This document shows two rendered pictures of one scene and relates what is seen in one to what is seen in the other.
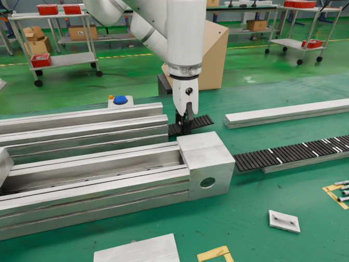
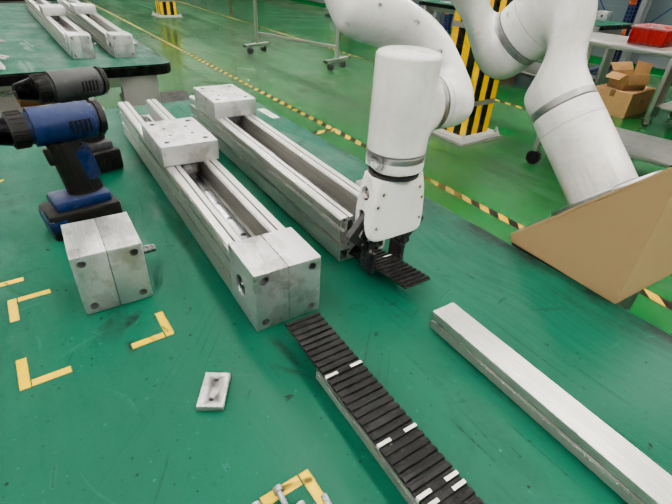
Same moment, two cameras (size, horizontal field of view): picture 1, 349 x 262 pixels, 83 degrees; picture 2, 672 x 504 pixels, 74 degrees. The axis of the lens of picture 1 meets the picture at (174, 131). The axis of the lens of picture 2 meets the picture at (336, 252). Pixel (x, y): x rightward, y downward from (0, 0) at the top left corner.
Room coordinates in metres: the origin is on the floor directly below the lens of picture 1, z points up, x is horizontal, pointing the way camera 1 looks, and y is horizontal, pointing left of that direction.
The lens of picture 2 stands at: (0.20, -0.57, 1.22)
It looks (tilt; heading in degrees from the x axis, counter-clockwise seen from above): 33 degrees down; 69
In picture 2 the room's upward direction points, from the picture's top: 4 degrees clockwise
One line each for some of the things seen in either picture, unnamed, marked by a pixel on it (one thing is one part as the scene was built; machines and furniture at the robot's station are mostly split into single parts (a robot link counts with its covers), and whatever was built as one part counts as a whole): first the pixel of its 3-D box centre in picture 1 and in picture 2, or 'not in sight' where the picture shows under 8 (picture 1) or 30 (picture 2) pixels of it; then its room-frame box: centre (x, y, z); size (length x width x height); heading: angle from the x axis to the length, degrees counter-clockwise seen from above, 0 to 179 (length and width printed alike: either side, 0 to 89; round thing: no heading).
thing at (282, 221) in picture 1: (283, 221); (214, 391); (0.20, -0.20, 0.78); 0.05 x 0.03 x 0.01; 73
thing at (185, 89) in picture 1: (184, 90); (389, 197); (0.49, -0.03, 0.92); 0.10 x 0.07 x 0.11; 14
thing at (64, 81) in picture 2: not in sight; (65, 125); (-0.02, 0.49, 0.89); 0.20 x 0.08 x 0.22; 30
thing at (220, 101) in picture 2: not in sight; (224, 105); (0.33, 0.66, 0.87); 0.16 x 0.11 x 0.07; 104
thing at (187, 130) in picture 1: (187, 127); (362, 254); (0.45, -0.04, 0.83); 0.03 x 0.03 x 0.07; 14
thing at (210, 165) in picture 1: (200, 160); (282, 274); (0.32, -0.06, 0.83); 0.12 x 0.09 x 0.10; 14
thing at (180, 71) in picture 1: (184, 67); (393, 159); (0.49, -0.03, 0.98); 0.09 x 0.08 x 0.03; 14
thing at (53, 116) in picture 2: not in sight; (51, 173); (-0.01, 0.23, 0.89); 0.20 x 0.08 x 0.22; 23
